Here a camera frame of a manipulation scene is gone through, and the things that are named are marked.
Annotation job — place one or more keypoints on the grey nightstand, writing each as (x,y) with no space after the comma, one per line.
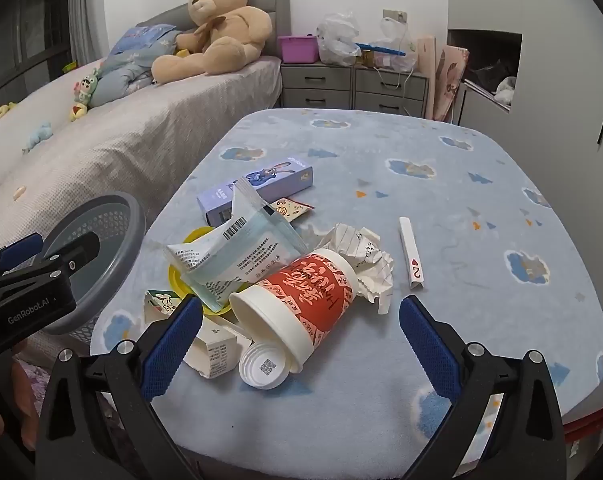
(389,97)
(316,77)

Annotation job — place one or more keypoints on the grey perforated plastic basket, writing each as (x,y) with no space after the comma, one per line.
(131,220)

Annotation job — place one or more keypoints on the pink printed board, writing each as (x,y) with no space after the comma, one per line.
(451,80)

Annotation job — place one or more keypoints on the purple storage box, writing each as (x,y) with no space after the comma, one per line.
(299,50)

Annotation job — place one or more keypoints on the white wardrobe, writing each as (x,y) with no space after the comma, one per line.
(556,10)

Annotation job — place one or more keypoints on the grey checked bed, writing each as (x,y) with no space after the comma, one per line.
(131,135)

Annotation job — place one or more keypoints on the teal and white packet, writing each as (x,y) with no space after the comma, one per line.
(241,255)

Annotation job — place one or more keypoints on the small green printed carton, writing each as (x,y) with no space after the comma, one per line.
(159,305)

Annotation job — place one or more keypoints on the yellow round lid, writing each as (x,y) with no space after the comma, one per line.
(177,280)

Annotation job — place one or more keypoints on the red and cream snack wrapper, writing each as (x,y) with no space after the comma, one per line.
(294,209)

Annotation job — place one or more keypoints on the red and white paper cup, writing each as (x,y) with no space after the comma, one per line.
(306,300)

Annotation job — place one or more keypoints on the white paper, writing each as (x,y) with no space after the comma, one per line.
(351,242)

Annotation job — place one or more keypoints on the small white carton box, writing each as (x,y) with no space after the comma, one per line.
(216,352)

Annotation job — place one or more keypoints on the blue stick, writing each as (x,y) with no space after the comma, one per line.
(381,49)

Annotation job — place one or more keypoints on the dark window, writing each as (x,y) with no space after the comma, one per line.
(36,10)

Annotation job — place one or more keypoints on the small pink case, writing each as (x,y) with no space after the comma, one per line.
(18,192)

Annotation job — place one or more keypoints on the dark grey bundle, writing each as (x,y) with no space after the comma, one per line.
(486,72)

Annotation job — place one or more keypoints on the white plastic cup lid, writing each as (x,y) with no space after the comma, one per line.
(264,365)

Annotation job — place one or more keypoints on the large tan teddy bear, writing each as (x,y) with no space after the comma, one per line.
(236,25)

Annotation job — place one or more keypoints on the white playing card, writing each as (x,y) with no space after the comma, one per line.
(412,255)

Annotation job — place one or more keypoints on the small green tray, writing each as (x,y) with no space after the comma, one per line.
(71,66)

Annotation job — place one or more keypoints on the grey padded headboard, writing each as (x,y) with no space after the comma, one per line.
(276,10)

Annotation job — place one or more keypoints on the green plush doll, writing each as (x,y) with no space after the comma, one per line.
(87,85)

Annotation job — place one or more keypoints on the blue printed pillow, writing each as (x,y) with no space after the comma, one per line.
(141,37)

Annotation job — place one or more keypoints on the plain pink board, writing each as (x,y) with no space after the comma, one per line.
(426,75)

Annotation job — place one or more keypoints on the white cloth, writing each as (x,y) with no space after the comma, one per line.
(505,89)

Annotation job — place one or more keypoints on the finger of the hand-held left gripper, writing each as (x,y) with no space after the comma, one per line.
(21,250)
(76,252)

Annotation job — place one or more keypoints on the yellow and red plush toy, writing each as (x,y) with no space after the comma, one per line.
(77,110)

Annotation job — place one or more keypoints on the small blue white box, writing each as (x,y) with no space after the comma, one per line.
(276,172)

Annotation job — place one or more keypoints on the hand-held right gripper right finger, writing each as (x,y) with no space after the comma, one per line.
(431,345)

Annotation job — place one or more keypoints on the blue flowered quilt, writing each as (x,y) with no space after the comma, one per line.
(121,77)

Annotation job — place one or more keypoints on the grey wall socket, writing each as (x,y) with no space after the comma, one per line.
(394,15)

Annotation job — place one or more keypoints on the clear plastic bag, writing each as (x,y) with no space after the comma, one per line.
(334,42)
(396,62)

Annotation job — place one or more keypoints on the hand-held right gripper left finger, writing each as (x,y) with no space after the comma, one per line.
(174,345)

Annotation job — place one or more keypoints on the light blue plush toy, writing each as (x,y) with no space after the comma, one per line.
(38,134)

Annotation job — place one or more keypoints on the table with blue cloth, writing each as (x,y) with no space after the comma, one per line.
(481,260)

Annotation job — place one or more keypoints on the grey curtain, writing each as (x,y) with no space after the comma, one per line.
(83,10)

